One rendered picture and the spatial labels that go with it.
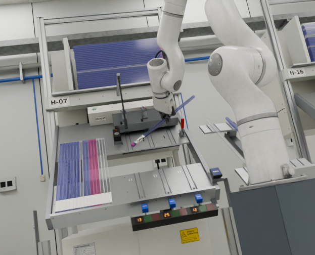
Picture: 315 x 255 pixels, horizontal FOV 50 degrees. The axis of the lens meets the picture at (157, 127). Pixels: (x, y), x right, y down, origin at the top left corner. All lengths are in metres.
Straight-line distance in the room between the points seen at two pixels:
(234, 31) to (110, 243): 1.10
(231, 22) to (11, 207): 2.80
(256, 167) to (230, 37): 0.42
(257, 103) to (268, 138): 0.10
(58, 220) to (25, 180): 2.08
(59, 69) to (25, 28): 1.77
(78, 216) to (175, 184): 0.42
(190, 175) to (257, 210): 0.60
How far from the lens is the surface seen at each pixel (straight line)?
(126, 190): 1.45
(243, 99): 1.00
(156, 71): 1.41
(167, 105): 1.53
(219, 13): 1.14
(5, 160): 3.53
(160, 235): 1.70
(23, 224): 3.44
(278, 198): 0.91
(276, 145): 0.99
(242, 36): 1.13
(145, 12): 2.24
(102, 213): 1.39
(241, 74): 0.98
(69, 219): 1.40
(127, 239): 1.69
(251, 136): 0.99
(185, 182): 1.47
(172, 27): 1.40
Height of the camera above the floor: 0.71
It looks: 12 degrees up
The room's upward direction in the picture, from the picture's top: 10 degrees counter-clockwise
